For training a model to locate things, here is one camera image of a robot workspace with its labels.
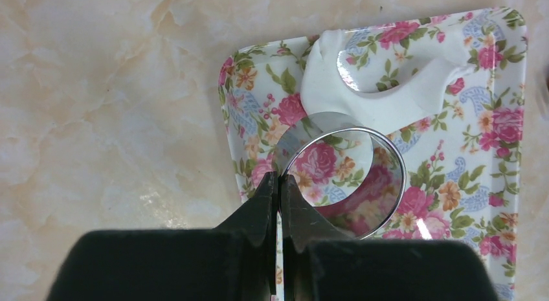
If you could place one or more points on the white floral tray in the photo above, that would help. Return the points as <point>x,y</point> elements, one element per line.
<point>463,163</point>

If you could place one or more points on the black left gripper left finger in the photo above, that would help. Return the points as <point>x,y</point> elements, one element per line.
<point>235,260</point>

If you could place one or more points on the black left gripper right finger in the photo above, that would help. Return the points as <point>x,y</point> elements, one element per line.
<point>321,263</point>

